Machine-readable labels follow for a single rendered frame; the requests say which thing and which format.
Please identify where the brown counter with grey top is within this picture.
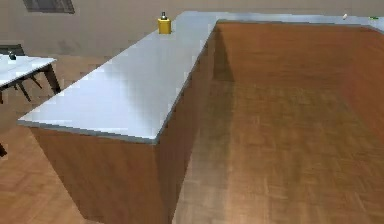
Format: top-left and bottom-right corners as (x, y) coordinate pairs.
(17, 10), (384, 224)

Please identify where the dark framed window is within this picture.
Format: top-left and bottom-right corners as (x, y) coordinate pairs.
(22, 0), (76, 15)

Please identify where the white table with dark legs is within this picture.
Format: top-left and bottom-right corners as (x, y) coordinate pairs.
(0, 53), (62, 105)

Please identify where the yellow soap dispenser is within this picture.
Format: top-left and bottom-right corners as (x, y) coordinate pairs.
(157, 11), (172, 35)

